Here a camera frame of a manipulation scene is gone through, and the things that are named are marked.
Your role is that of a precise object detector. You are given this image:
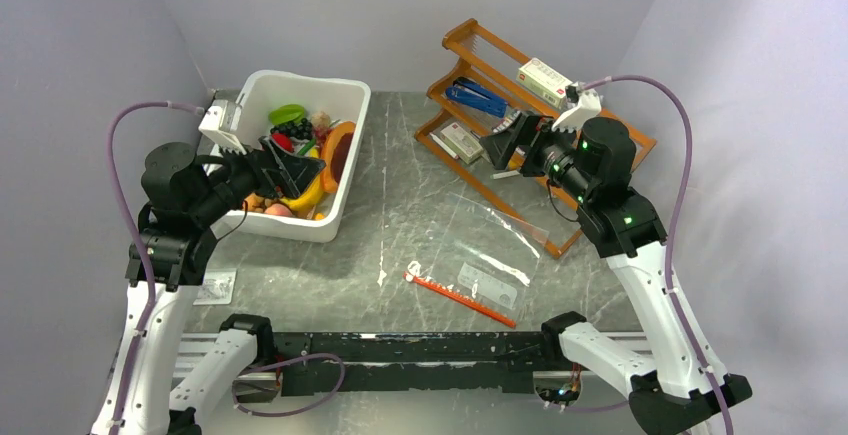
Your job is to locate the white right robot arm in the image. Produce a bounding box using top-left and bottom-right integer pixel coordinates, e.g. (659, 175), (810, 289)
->
(480, 113), (753, 434)

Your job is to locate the white pen on shelf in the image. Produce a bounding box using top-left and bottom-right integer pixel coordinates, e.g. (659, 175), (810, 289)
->
(490, 170), (522, 180)

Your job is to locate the white plastic bin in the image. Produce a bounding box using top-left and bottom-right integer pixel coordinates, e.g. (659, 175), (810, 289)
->
(212, 70), (371, 243)

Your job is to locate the orange wooden shelf rack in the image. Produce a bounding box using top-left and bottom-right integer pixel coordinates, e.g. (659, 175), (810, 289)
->
(415, 19), (666, 257)

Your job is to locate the white green box lower shelf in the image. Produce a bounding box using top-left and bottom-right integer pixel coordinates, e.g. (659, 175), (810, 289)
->
(439, 122), (483, 164)

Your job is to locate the white label card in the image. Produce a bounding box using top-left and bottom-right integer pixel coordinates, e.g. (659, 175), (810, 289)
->
(193, 268), (238, 306)

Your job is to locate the black grape bunch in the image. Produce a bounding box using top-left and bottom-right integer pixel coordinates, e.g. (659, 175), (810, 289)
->
(271, 118), (314, 141)

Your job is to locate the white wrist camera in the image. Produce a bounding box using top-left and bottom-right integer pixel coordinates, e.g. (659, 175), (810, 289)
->
(552, 83), (602, 133)
(198, 100), (247, 154)

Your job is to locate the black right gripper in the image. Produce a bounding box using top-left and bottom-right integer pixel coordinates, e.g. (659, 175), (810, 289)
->
(479, 109), (594, 203)

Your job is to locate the green lime slice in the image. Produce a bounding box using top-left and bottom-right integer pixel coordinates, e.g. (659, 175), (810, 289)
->
(268, 104), (307, 126)

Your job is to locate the clear zip bag orange zipper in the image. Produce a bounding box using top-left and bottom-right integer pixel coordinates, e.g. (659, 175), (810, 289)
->
(403, 194), (548, 329)

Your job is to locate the garlic bulb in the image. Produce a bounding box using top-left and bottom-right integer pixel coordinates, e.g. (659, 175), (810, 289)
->
(310, 111), (332, 131)

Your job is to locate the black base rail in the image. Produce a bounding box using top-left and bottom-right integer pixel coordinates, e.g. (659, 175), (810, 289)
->
(218, 312), (598, 399)

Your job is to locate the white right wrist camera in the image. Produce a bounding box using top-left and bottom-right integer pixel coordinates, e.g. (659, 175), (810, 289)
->
(552, 83), (602, 133)

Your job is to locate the red apple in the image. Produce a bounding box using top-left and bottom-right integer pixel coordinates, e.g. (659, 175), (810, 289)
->
(271, 132), (294, 153)

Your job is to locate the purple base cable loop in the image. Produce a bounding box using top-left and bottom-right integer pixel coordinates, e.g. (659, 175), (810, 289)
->
(230, 352), (347, 419)

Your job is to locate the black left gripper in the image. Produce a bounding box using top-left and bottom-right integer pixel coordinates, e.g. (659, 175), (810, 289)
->
(191, 132), (324, 224)

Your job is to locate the yellow banana bunch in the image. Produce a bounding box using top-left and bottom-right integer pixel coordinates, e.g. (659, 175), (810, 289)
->
(279, 176), (325, 215)

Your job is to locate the white red box top shelf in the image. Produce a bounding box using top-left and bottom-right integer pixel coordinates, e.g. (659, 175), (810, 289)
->
(516, 57), (573, 111)

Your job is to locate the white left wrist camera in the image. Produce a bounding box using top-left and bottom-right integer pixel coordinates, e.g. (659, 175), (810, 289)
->
(198, 100), (247, 154)

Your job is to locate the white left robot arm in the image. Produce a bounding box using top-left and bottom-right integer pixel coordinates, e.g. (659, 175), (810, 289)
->
(92, 137), (325, 434)

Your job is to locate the blue stapler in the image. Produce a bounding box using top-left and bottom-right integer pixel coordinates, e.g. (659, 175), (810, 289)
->
(445, 76), (509, 118)

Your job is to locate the peach fruit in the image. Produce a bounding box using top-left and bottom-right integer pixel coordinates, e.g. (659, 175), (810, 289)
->
(264, 203), (295, 217)

